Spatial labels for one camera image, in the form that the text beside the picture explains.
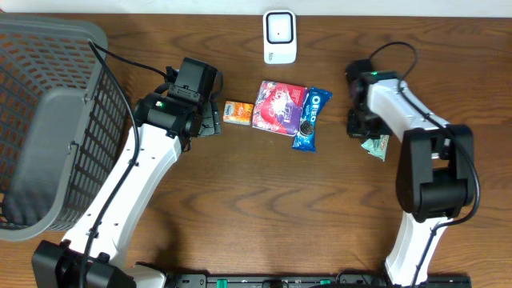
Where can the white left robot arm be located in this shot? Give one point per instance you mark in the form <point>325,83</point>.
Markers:
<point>93,252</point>

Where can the orange small box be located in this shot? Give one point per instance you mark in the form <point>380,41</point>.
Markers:
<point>238,113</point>

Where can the blue Oreo cookie pack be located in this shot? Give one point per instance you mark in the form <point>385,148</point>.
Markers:
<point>316,99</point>

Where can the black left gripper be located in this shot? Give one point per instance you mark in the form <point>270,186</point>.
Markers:
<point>212,121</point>

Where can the grey plastic mesh basket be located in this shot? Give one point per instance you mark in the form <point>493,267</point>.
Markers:
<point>62,123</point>

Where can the light green snack packet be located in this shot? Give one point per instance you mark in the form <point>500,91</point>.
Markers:
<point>377,147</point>

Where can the white barcode scanner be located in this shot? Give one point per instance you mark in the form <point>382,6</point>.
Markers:
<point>280,43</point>

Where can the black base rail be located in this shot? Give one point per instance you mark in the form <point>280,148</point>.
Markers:
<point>223,281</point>

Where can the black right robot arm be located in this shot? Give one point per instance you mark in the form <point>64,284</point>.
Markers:
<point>436,176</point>

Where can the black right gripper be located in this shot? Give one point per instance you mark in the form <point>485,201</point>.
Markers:
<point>354,133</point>

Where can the red purple snack bag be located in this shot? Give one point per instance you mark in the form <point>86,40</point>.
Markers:
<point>278,108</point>

